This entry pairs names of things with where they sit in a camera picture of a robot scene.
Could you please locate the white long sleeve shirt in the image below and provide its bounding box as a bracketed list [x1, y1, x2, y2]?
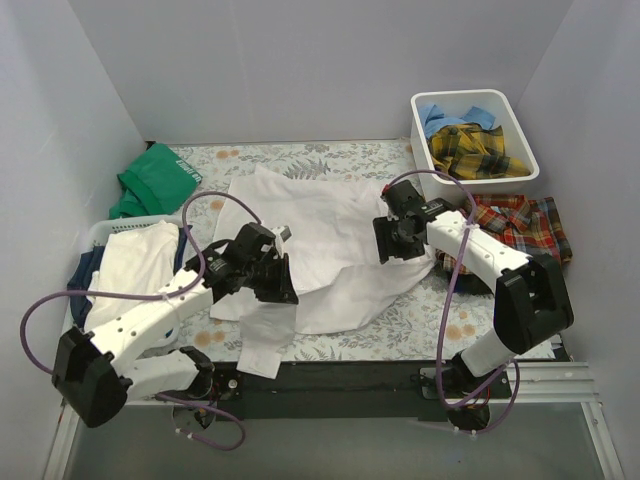
[210, 166, 435, 379]

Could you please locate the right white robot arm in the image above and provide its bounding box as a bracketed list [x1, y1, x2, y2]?
[373, 180, 574, 398]

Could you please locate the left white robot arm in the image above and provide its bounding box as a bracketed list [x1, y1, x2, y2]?
[52, 222, 299, 428]

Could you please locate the floral table cloth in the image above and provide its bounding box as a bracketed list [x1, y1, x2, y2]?
[172, 139, 493, 362]

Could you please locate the yellow plaid shirt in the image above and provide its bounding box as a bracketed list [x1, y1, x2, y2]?
[428, 124, 531, 180]

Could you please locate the green shirt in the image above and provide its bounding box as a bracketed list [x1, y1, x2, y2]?
[109, 143, 202, 219]

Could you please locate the white plastic bin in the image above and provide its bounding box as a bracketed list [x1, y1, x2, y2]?
[410, 89, 540, 200]

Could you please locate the blue shirt in bin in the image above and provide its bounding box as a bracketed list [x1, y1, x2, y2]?
[418, 103, 495, 139]

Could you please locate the red plaid shirt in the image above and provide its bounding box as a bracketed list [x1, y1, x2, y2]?
[432, 193, 574, 281]

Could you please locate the white laundry basket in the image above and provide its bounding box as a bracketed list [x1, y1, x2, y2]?
[62, 215, 187, 348]

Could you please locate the dark blue garment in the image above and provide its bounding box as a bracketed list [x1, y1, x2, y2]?
[67, 246, 105, 328]

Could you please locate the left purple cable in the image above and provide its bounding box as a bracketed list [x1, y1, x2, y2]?
[19, 192, 264, 452]

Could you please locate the purple cable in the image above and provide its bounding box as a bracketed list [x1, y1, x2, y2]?
[19, 192, 264, 452]
[384, 170, 521, 434]

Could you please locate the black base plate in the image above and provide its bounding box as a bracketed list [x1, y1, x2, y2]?
[196, 361, 446, 421]

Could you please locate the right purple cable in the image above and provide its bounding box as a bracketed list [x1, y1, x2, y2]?
[384, 170, 521, 434]

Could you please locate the aluminium frame rail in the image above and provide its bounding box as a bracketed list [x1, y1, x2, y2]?
[60, 362, 600, 407]

